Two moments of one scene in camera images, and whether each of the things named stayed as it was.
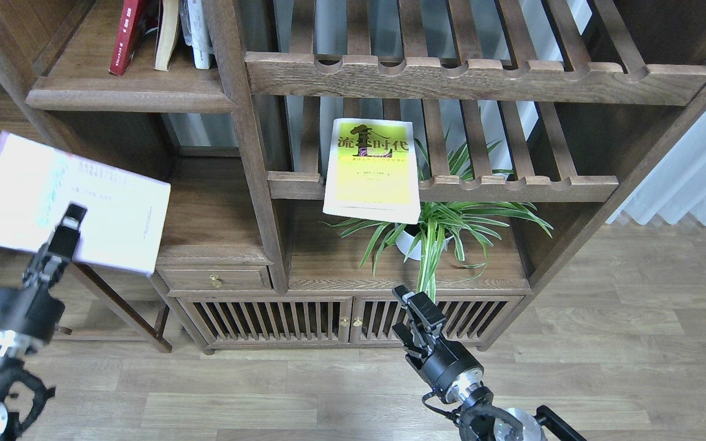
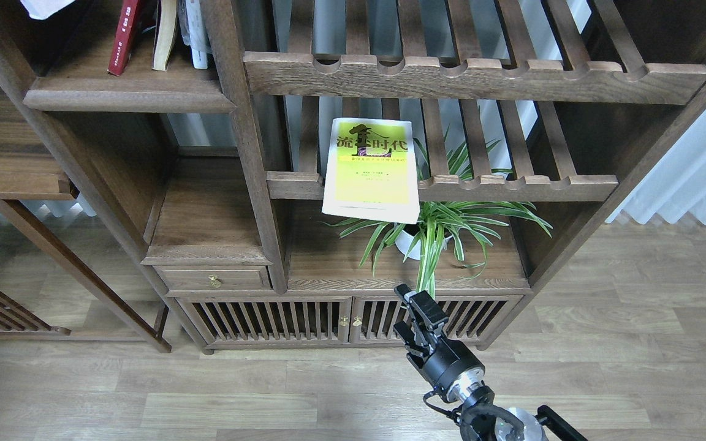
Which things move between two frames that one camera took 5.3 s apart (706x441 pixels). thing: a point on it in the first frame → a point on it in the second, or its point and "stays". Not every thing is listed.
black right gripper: x=452 y=370 stays
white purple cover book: x=24 y=191 → x=43 y=9
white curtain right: x=704 y=174 stays
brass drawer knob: x=216 y=280 stays
